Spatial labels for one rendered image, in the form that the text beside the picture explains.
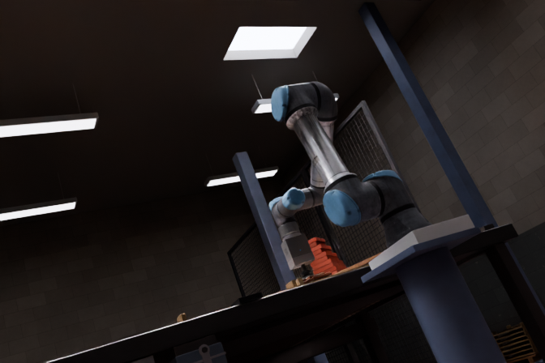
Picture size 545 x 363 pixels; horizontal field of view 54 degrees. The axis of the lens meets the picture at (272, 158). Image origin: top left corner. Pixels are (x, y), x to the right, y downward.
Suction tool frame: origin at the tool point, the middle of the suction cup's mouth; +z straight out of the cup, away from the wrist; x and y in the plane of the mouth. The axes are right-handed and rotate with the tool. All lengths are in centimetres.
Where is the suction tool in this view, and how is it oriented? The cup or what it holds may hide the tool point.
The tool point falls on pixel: (307, 276)
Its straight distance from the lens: 202.3
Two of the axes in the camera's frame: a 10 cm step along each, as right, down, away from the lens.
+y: -9.1, 2.1, -3.7
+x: 2.4, -4.7, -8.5
